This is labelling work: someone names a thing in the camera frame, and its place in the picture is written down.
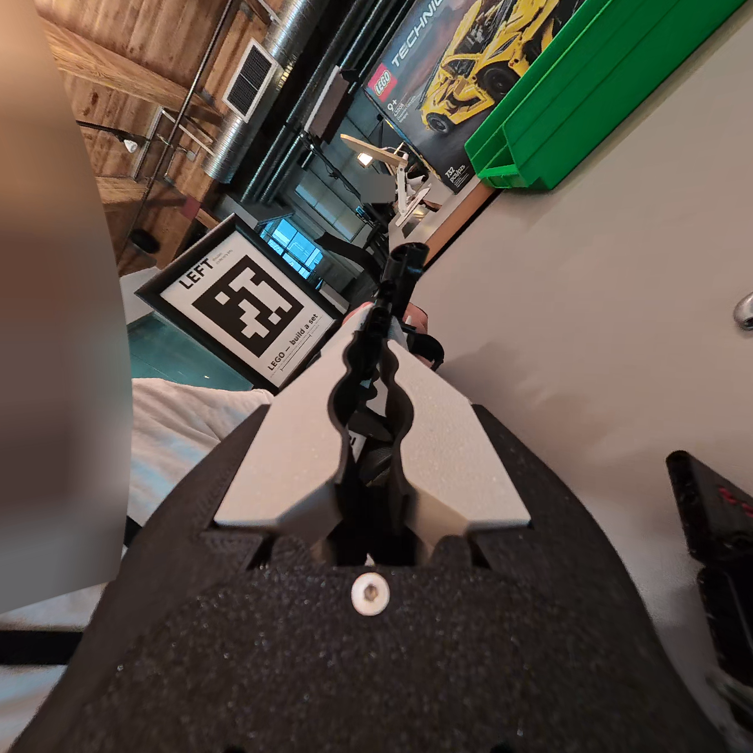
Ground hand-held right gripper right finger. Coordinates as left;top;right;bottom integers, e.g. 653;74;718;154
381;340;532;546

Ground yellow car lego box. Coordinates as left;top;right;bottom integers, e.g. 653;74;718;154
364;0;589;194

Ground silver ventilation duct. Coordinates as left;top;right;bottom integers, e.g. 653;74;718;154
202;0;330;184

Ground black lego parts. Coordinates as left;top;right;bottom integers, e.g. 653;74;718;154
666;450;753;701

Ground white air vent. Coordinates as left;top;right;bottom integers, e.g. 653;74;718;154
222;38;278;118

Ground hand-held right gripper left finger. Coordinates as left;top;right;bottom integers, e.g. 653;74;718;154
213;331;362;543

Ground black lego piece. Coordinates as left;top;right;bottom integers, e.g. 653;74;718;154
353;242;428;354

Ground green plastic bin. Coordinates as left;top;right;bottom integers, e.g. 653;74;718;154
464;0;753;191

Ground overhead light panel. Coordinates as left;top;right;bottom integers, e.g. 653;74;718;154
305;65;355;140

